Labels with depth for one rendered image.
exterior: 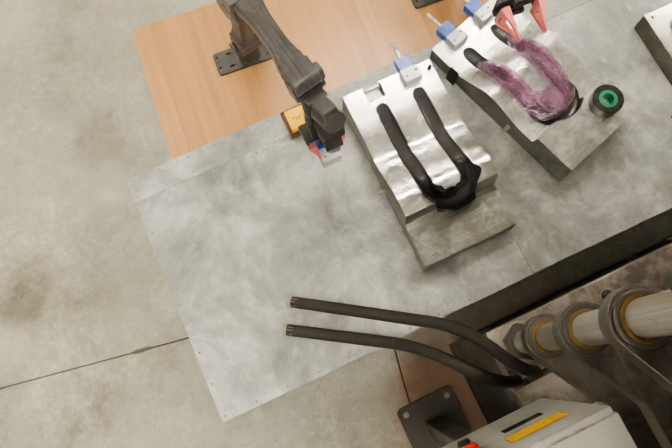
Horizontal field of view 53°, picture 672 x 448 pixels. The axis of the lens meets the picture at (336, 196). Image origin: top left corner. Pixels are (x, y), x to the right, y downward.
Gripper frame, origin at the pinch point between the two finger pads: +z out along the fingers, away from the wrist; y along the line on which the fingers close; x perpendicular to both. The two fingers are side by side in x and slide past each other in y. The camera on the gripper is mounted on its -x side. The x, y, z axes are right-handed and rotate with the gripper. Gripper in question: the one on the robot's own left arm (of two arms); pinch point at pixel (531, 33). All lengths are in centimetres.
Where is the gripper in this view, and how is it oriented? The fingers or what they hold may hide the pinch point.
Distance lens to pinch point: 160.5
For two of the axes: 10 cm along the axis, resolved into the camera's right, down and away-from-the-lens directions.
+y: 9.4, -3.4, 0.7
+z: 3.4, 9.1, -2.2
